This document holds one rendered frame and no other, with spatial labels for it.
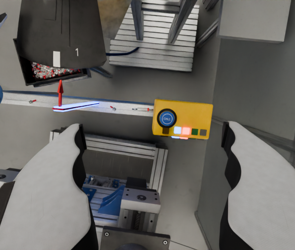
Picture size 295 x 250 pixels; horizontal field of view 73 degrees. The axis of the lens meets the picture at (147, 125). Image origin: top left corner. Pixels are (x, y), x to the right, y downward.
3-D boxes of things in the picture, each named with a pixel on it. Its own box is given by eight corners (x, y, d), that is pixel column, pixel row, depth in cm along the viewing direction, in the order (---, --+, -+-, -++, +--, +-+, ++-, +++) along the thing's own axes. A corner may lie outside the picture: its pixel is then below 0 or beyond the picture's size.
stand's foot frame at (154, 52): (196, 10, 151) (199, 5, 144) (189, 72, 158) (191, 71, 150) (114, 2, 150) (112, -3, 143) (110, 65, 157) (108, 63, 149)
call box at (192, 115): (203, 102, 65) (213, 104, 55) (199, 133, 67) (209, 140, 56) (154, 98, 65) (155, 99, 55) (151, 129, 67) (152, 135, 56)
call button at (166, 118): (174, 111, 56) (175, 112, 54) (172, 125, 57) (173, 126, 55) (160, 110, 56) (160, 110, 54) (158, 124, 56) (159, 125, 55)
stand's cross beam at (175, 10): (179, 6, 101) (180, 2, 97) (178, 14, 101) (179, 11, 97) (142, 2, 101) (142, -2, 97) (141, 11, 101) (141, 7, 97)
